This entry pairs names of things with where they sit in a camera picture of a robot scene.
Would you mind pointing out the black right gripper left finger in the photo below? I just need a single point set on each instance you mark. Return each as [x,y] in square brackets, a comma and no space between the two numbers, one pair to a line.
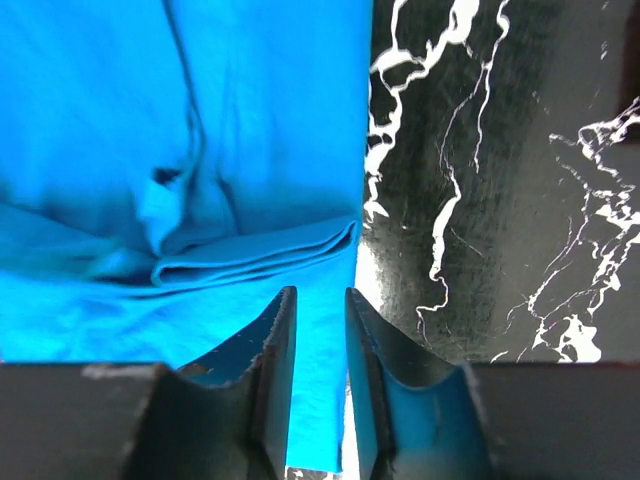
[225,415]

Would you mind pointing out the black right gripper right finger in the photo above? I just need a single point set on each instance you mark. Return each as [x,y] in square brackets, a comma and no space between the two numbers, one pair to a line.
[420,417]

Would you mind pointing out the blue t shirt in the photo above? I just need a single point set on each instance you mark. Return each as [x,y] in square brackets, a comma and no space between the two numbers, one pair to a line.
[167,167]

